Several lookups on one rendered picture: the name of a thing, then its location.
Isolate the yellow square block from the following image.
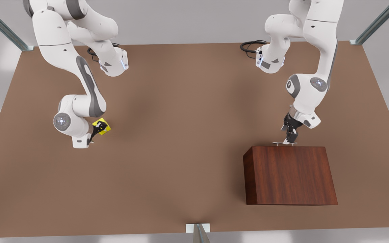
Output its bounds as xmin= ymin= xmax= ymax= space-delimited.
xmin=92 ymin=118 xmax=111 ymax=136

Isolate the dark wooden drawer cabinet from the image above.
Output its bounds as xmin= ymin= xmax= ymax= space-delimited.
xmin=243 ymin=146 xmax=338 ymax=206

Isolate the black cable loop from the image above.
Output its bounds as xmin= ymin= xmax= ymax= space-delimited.
xmin=240 ymin=40 xmax=268 ymax=54
xmin=87 ymin=43 xmax=121 ymax=62

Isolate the silver frame post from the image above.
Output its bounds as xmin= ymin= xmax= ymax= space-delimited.
xmin=349 ymin=0 xmax=389 ymax=46
xmin=186 ymin=223 xmax=211 ymax=243
xmin=0 ymin=0 xmax=34 ymax=52

